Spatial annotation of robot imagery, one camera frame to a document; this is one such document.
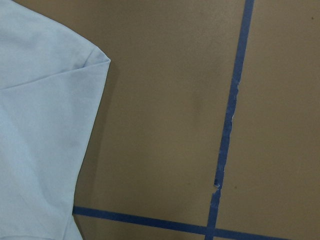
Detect light blue t-shirt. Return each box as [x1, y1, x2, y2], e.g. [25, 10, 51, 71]
[0, 0, 111, 240]

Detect blue tape grid lines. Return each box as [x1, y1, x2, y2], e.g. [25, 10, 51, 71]
[75, 0, 320, 240]

